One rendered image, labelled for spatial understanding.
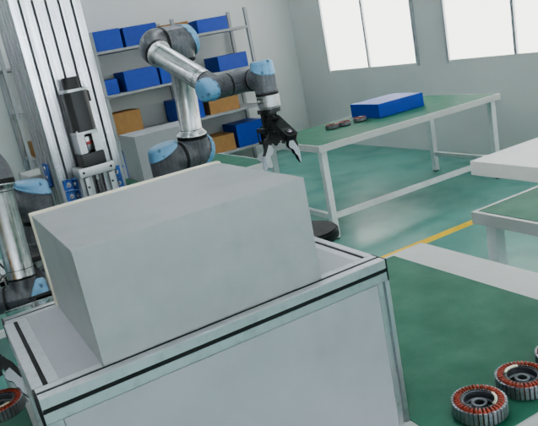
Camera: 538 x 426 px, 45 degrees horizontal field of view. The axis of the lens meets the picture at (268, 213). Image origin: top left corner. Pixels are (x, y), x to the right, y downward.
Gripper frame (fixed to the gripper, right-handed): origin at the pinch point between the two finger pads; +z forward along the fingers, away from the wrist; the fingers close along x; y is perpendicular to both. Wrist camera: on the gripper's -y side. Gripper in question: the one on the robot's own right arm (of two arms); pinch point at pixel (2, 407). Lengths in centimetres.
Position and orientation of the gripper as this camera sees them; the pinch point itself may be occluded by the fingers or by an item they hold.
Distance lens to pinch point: 181.9
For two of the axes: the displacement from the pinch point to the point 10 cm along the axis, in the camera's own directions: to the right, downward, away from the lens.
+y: -3.2, 3.5, 8.8
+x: -8.6, 2.9, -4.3
